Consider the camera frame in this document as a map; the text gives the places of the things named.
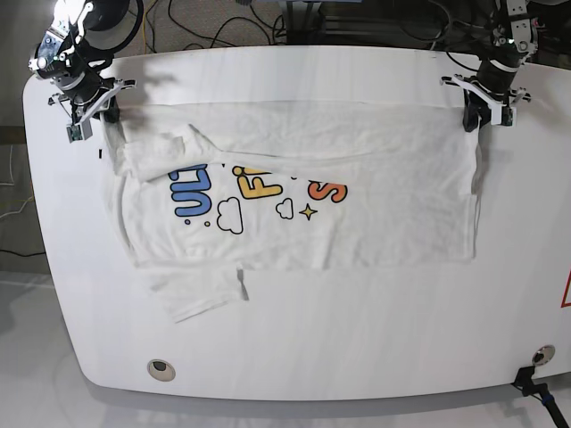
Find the table grommet hole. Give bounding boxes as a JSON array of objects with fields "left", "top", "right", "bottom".
[
  {"left": 532, "top": 344, "right": 556, "bottom": 366},
  {"left": 147, "top": 359, "right": 176, "bottom": 383}
]

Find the black clamp with cable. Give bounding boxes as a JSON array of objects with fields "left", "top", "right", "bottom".
[{"left": 511, "top": 366, "right": 570, "bottom": 428}]

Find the red white warning sticker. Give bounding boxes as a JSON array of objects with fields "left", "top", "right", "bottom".
[{"left": 560, "top": 272, "right": 571, "bottom": 308}]

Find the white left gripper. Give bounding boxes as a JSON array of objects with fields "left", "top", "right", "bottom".
[{"left": 441, "top": 74, "right": 532, "bottom": 132}]

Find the yellow cable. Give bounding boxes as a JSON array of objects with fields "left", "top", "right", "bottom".
[{"left": 138, "top": 0, "right": 158, "bottom": 54}]

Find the right table grommet hole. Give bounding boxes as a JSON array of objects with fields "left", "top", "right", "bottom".
[{"left": 532, "top": 344, "right": 556, "bottom": 366}]

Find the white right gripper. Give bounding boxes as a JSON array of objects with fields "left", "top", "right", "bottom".
[{"left": 47, "top": 78, "right": 137, "bottom": 143}]

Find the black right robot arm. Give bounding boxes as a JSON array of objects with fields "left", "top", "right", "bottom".
[{"left": 29, "top": 1, "right": 365, "bottom": 143}]

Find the white printed T-shirt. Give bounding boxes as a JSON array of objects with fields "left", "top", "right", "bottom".
[{"left": 102, "top": 101, "right": 481, "bottom": 322}]

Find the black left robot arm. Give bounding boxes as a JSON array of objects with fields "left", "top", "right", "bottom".
[{"left": 441, "top": 1, "right": 537, "bottom": 133}]

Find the left table grommet hole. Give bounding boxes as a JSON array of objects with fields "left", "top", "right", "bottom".
[{"left": 147, "top": 359, "right": 176, "bottom": 383}]

